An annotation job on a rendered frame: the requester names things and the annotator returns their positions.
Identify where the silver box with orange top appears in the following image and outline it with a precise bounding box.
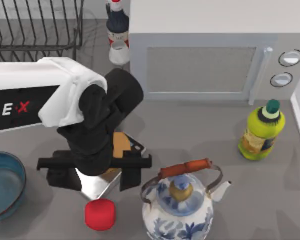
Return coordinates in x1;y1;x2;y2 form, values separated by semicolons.
76;131;147;201

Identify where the red cup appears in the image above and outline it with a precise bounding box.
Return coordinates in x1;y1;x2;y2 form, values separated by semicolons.
84;198;116;231

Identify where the blue bowl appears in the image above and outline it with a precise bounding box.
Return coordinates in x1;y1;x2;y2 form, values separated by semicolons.
0;151;27;223

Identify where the blue and white teapot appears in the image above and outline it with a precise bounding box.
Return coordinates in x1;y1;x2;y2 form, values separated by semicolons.
139;157;233;240

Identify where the microwave oven door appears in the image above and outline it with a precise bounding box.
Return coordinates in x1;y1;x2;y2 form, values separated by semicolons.
129;34;266;101

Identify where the green bottle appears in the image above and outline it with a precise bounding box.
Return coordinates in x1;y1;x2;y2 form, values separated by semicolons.
237;99;286;161

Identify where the dark blue and white bottle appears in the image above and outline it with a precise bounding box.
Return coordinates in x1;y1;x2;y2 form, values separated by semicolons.
105;0;131;65

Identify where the small microwave knob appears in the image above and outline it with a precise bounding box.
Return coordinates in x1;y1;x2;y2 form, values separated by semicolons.
269;71;294;88

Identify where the pale microwave oven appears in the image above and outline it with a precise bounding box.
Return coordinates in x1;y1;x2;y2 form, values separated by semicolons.
128;0;300;106

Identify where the large microwave knob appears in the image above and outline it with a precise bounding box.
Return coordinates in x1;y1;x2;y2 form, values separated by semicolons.
278;49;300;67

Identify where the black wire dish rack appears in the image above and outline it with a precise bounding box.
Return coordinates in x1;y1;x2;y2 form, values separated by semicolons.
0;0;85;62

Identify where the microwave door handle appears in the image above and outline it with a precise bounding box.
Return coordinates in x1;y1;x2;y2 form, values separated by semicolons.
248;46;275;106

